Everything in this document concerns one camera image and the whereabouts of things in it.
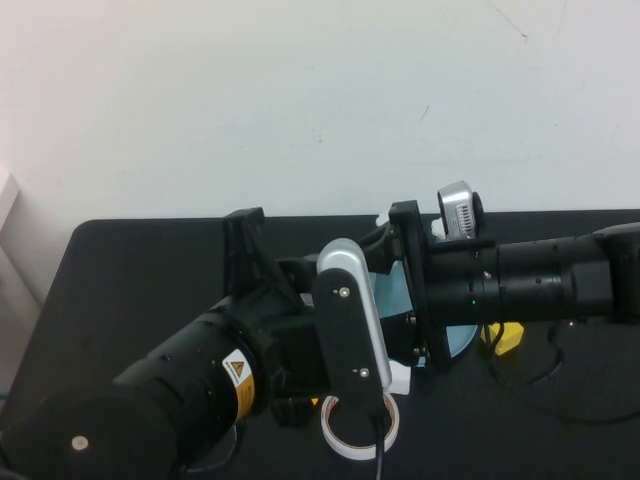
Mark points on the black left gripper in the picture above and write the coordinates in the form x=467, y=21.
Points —
x=295, y=340

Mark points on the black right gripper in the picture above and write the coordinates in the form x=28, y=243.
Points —
x=440, y=285

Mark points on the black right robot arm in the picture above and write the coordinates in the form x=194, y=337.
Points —
x=550, y=290

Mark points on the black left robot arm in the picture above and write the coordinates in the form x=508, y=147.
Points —
x=150, y=390

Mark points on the blue cup stand white caps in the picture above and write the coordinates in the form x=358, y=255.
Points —
x=390, y=295

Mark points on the white foam cube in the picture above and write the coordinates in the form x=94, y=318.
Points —
x=401, y=380

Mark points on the white double-sided tape roll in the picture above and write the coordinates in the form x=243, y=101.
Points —
x=332, y=440

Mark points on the yellow foam cube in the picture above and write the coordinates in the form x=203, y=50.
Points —
x=511, y=339

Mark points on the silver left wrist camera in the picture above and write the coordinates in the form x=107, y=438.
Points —
x=345, y=325

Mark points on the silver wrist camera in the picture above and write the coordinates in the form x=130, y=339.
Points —
x=457, y=212
x=345, y=325

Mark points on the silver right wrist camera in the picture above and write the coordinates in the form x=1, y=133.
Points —
x=457, y=212

